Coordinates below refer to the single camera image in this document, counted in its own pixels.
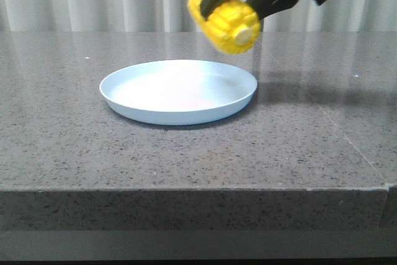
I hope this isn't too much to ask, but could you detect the yellow toy corn cob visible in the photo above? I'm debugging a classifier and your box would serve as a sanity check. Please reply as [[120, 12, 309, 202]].
[[187, 0, 261, 55]]

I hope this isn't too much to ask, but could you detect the light blue round plate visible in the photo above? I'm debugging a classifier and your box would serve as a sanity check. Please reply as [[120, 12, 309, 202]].
[[99, 60, 257, 125]]

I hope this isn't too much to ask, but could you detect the white pleated curtain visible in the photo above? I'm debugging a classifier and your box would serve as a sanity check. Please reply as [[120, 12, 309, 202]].
[[1, 0, 396, 32]]

